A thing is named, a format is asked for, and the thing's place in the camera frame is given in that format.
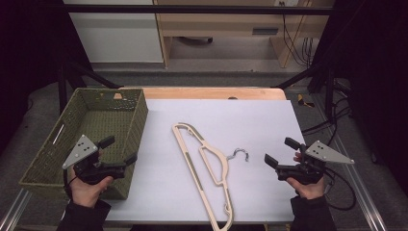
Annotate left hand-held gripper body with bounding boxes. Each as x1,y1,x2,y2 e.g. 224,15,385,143
62,134,126,186

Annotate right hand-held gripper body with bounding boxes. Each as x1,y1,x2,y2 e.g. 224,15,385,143
275,140,355,186

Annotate green woven basket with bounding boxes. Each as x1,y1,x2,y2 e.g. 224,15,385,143
18,87,149,200

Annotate beige hanger with silver hook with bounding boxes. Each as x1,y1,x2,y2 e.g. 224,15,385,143
171,122,250,231

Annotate person's right hand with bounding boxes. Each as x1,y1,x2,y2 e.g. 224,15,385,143
286,175,326,200

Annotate person's left hand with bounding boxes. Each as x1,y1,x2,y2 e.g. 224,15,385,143
68,168,115,209

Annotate yellow and black tool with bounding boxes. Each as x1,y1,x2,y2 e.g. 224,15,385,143
296,93,316,109

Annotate white paper sheet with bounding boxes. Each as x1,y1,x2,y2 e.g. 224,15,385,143
105,98,306,223

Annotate black curtain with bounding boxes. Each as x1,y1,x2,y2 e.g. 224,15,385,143
307,0,408,195
0,0,94,155

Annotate white cabinet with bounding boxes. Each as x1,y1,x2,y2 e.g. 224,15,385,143
63,0,165,64

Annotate wooden desk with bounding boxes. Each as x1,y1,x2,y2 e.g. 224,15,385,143
153,0,336,69

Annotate black floor cables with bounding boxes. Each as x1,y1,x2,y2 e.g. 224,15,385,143
301,78,354,147

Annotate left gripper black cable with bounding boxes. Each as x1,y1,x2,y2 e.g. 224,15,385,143
63,167,78,200

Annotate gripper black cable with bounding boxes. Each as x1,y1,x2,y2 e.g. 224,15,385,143
63,167,78,200
322,167,358,212

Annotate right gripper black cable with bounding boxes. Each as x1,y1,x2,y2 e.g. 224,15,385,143
322,167,358,212

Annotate aluminium rail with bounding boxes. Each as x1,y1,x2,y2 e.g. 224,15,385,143
0,188,33,231
312,92,389,231

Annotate black frame strut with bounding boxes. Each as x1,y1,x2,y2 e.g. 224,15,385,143
57,61,121,114
272,62,336,123

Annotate hanging black cables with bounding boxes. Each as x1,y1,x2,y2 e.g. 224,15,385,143
278,1,319,68

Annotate black horizontal frame bar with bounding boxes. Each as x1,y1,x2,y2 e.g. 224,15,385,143
62,3,335,16

